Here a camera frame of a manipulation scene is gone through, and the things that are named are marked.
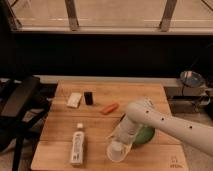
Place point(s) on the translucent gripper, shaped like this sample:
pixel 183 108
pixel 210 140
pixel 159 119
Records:
pixel 122 136

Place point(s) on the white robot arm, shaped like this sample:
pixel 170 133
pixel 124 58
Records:
pixel 142 113

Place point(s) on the black eraser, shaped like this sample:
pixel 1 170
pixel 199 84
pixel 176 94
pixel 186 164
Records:
pixel 88 98

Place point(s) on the green bowl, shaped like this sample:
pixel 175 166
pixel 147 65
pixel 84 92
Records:
pixel 144 133

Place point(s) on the orange carrot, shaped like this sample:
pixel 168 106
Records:
pixel 110 108

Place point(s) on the white bottle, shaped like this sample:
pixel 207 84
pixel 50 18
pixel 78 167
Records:
pixel 77 150

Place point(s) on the round metal lamp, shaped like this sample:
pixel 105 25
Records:
pixel 191 79

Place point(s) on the black chair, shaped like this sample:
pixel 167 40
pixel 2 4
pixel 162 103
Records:
pixel 21 107

